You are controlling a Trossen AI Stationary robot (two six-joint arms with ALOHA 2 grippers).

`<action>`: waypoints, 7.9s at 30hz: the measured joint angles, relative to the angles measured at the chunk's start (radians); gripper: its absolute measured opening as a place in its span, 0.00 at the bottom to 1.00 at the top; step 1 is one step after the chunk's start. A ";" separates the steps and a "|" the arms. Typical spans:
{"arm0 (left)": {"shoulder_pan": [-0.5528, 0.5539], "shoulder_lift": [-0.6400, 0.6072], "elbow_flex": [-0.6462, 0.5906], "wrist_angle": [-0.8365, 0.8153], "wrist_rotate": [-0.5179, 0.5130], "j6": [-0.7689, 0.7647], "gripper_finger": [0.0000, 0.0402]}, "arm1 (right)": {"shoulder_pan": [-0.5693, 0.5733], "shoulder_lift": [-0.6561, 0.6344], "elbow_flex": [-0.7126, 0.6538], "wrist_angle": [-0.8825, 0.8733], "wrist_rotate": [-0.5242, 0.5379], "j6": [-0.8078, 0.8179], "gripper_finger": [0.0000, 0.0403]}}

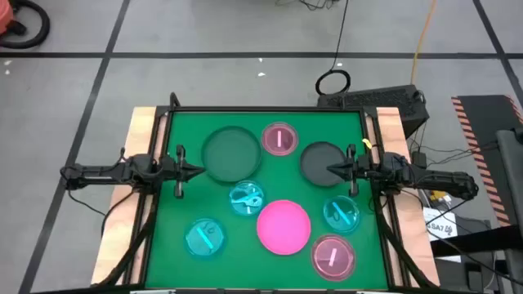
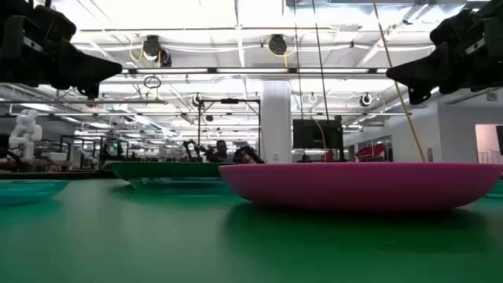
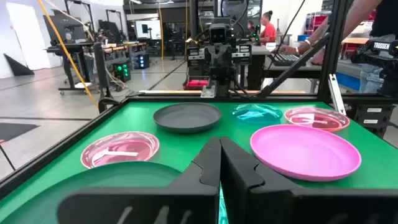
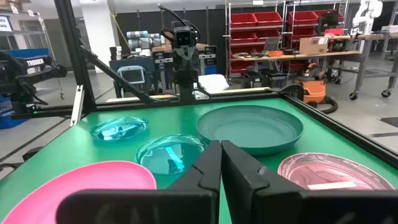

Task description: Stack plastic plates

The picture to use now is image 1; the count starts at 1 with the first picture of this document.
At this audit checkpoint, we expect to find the black ramp with striped edges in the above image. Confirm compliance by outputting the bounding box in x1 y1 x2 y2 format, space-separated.
451 94 523 228

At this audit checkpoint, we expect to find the green table mat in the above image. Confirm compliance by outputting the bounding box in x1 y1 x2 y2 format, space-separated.
145 110 389 290

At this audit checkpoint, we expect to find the transparent cyan plastic plate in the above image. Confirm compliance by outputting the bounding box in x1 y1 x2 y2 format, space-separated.
228 180 266 216
322 195 361 234
183 217 228 261

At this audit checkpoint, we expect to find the transparent pink plastic plate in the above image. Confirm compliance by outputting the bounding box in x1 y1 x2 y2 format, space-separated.
261 121 299 157
311 234 357 283

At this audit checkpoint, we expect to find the black computer case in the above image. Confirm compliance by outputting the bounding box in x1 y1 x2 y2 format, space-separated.
317 84 431 140

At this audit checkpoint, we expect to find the white paper label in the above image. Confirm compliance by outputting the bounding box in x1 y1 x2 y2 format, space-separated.
422 206 458 242

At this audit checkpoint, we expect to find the yellow hanging cable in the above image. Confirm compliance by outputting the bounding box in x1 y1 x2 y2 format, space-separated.
410 0 438 86

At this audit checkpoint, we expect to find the opaque pink plastic plate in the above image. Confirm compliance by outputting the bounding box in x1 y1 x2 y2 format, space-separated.
256 199 312 256

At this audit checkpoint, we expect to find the black table frame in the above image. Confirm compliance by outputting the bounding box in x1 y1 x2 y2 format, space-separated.
97 91 440 294

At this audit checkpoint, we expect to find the black metal stand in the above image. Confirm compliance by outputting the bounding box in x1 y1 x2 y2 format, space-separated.
428 218 523 294

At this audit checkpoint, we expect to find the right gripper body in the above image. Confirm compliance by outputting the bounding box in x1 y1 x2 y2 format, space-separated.
345 144 372 198

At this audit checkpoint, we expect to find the dark grey plastic plate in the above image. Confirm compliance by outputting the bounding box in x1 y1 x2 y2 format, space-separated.
299 140 348 188

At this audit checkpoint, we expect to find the orange vacuum cleaner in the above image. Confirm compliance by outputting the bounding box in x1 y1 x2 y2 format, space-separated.
0 0 16 36

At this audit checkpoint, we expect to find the large green plastic plate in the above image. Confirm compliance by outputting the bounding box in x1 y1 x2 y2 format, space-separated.
201 125 263 184

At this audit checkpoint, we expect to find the black hanging cable with coil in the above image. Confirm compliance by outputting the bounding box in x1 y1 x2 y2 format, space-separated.
314 0 352 97

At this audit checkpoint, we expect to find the black vacuum hose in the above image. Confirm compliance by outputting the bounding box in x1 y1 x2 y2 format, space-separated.
0 0 51 50

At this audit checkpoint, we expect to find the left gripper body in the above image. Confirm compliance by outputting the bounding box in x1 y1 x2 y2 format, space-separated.
159 145 190 200

